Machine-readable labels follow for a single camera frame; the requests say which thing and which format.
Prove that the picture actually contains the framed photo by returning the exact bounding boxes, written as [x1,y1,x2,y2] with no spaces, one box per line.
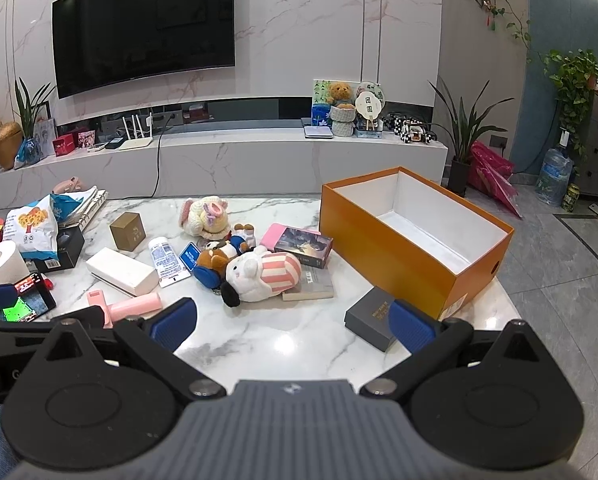
[32,101,58,159]

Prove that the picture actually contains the large blue water bottle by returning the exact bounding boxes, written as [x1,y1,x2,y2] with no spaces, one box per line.
[535,130,575,207]

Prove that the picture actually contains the white rectangular box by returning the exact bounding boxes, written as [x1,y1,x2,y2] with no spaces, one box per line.
[86,247,159,297]

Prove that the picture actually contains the black white toy cars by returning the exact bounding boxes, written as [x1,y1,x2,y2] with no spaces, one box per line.
[385,114,438,147]

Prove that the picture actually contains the white wifi router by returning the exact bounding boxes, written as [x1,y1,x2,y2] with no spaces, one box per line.
[117,115,155,150]

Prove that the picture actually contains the green landscape painting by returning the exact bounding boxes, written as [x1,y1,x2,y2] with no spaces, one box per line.
[311,79,345,127]

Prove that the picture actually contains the blue card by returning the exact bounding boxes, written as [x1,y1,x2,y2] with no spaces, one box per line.
[179,241,203,274]

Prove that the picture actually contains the smartphone with lit screen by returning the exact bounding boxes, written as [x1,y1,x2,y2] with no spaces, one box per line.
[0,272,57,322]

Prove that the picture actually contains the white snack bag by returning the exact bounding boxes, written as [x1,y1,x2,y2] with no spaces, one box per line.
[2,195,60,262]

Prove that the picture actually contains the pink plastic toy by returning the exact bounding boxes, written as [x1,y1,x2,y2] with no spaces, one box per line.
[51,176,83,195]

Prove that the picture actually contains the black flat box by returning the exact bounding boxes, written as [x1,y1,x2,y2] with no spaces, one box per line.
[29,227,86,274]

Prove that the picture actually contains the green can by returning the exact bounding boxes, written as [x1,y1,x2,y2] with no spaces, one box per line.
[561,183,582,213]

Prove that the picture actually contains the black power cable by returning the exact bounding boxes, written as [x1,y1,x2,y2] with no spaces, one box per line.
[150,114,185,197]

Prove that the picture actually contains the green leafy plant blue wrap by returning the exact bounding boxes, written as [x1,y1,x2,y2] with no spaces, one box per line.
[13,77,56,167]

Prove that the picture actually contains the long-leaf potted plant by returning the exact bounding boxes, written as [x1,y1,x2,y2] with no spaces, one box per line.
[428,79,516,197]

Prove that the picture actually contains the golden round vase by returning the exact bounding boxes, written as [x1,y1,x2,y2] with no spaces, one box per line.
[0,121,25,170]

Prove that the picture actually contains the white ring binder notebook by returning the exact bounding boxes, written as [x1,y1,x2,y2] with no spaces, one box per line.
[58,186,108,231]

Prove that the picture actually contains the brown dog plush blue outfit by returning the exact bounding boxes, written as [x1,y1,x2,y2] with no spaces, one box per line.
[193,222,258,291]

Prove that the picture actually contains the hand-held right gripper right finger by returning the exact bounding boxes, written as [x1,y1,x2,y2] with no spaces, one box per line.
[360,299,556,402]

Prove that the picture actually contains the green pothos plant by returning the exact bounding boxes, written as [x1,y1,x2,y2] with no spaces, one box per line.
[543,49,598,162]

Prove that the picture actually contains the black curved television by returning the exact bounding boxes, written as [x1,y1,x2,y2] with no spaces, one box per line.
[52,0,236,100]

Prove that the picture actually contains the teddy bear on cabinet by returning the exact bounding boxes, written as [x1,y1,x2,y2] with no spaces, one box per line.
[330,105,356,137]

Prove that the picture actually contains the brown teddy bear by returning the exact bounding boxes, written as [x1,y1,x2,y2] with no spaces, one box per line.
[327,82,355,109]

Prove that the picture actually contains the dark grey small box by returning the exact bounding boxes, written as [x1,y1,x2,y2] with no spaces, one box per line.
[344,287,406,353]

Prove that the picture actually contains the white crochet bunny plush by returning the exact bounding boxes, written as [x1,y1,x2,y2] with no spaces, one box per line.
[179,196,232,241]

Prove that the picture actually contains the white plush pink striped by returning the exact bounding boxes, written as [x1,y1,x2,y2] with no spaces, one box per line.
[221,246,303,310]

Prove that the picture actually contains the pink handheld roller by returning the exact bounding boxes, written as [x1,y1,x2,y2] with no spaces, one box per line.
[86,290,163,329]

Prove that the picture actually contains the orange cardboard box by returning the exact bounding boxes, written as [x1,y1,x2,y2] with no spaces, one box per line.
[319,167,514,322]

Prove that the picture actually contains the brown cardboard cube box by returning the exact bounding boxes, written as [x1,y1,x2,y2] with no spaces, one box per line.
[110,211,146,252]

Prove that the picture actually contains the red gift box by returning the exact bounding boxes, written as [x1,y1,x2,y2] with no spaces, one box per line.
[52,134,80,157]

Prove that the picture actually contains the dark picture card box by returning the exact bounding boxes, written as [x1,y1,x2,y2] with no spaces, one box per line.
[273,227,334,270]

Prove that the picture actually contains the round white hand fan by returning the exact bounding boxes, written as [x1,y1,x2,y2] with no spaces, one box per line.
[355,91,388,132]

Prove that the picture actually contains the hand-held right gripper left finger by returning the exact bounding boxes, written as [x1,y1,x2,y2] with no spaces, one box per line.
[38,297,228,402]

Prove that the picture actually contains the pink folded cloth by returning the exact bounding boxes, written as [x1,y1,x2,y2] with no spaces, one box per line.
[261,223,300,252]

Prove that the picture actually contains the toilet paper roll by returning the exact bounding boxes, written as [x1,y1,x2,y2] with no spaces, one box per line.
[0,240,33,287]

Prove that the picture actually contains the clear plastic package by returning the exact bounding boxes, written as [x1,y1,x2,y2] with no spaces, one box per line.
[282,265,335,302]

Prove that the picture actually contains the white marble tv cabinet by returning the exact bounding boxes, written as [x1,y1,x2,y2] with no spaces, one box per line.
[0,122,450,211]

